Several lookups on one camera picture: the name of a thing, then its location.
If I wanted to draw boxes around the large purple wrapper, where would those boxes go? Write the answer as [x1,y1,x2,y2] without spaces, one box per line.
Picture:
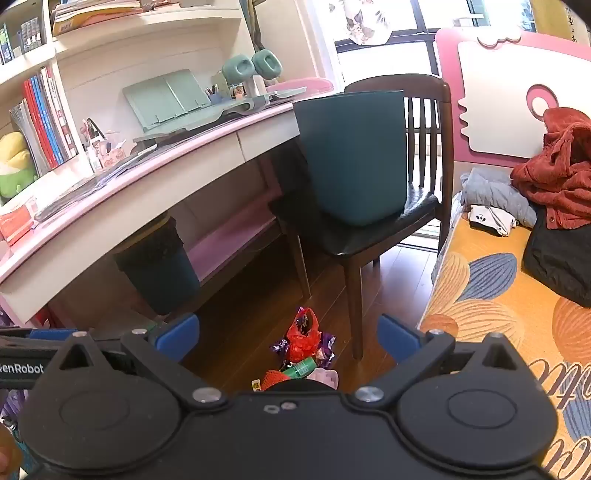
[316,331,337,368]

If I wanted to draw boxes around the red and white box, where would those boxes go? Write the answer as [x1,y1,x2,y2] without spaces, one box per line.
[0,196,40,246]

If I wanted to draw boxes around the purple patterned bag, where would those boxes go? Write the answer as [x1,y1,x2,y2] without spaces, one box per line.
[0,390,31,433]

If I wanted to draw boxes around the row of red blue books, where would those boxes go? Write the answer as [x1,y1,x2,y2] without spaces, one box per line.
[9,67,79,177]

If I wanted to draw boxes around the red mesh wrapper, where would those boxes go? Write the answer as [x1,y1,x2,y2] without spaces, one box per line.
[261,369,290,392]

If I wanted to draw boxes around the grey garment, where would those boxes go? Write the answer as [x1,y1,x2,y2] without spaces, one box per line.
[460,167,539,228]

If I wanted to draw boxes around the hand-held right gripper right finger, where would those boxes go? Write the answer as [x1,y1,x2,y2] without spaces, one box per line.
[351,314,532,410]

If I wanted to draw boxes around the red corduroy jacket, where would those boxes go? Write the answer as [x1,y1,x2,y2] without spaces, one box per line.
[510,107,591,232]

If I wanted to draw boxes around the large teal trash bin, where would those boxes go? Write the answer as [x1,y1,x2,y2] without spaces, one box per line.
[293,89,409,227]

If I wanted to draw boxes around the small picture cards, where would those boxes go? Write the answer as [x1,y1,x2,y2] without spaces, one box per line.
[81,117,128,174]

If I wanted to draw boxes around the white bookshelf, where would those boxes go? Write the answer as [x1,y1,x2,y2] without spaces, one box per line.
[0,0,259,204]

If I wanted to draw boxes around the row of dark books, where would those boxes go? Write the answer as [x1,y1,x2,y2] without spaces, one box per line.
[0,16,44,65]

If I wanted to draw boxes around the dark wooden chair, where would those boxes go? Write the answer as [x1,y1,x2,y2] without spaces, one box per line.
[268,74,455,361]

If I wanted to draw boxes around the white panda print garment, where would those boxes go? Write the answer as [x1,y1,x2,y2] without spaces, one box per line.
[468,205,519,237]

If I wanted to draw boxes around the pink and white headboard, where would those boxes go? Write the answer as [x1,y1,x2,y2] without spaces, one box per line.
[435,27,591,169]

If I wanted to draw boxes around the black garment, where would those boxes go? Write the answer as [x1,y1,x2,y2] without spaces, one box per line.
[522,203,591,308]

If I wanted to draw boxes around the green packet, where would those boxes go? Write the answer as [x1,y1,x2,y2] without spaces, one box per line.
[281,357,317,380]

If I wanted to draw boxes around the orange floral bed sheet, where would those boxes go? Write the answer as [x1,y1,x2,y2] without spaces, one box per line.
[418,191,591,480]

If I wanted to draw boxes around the green folding book stand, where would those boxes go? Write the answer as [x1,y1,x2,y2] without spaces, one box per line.
[122,69,218,134]

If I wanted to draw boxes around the person's left hand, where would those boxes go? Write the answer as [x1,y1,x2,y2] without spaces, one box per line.
[0,425,23,480]

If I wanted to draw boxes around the stack of folders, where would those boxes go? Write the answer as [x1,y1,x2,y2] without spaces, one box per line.
[51,0,144,36]

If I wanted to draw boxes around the teal bin with black bag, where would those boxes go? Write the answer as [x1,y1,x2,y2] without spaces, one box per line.
[113,217,201,317]

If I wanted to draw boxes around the pink and white desk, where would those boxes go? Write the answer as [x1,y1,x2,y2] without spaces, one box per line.
[0,90,342,324]

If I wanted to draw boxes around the yellow green plush toy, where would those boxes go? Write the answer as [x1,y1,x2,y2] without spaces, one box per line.
[0,131,40,200]

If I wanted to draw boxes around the pile of grey papers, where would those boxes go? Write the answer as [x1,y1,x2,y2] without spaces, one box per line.
[34,143,160,222]

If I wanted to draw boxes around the black window frame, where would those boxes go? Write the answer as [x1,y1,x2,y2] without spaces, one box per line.
[332,0,532,99]

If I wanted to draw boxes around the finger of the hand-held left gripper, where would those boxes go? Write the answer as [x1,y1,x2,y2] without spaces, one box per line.
[0,325,156,350]

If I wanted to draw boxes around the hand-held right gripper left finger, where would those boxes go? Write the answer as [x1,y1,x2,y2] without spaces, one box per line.
[46,314,229,411]

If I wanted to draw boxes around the pink tissue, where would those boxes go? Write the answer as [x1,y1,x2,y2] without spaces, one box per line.
[307,367,341,391]

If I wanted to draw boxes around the red plastic bag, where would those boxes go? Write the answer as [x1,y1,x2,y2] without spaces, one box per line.
[286,308,322,363]

